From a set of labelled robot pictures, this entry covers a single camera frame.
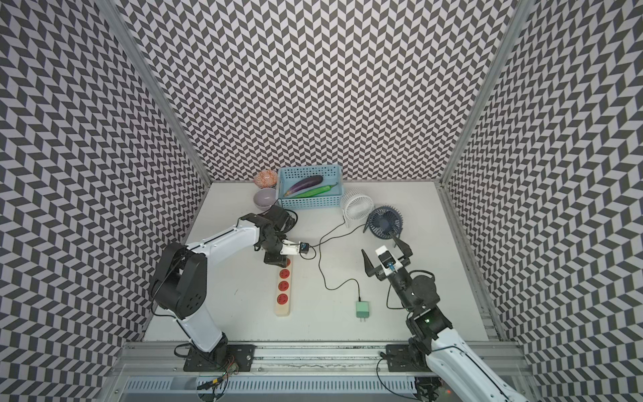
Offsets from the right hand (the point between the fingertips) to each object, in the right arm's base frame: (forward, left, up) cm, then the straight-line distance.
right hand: (378, 244), depth 74 cm
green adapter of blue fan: (-13, +4, -20) cm, 24 cm away
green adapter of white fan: (-1, +30, -8) cm, 31 cm away
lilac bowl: (+31, +44, -14) cm, 56 cm away
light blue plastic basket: (+39, +24, -16) cm, 49 cm away
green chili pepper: (+35, +22, -15) cm, 44 cm away
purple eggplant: (+40, +27, -15) cm, 51 cm away
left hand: (+5, +33, -16) cm, 37 cm away
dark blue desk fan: (+17, -6, -12) cm, 21 cm away
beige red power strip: (-7, +31, -18) cm, 36 cm away
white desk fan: (+22, +5, -10) cm, 25 cm away
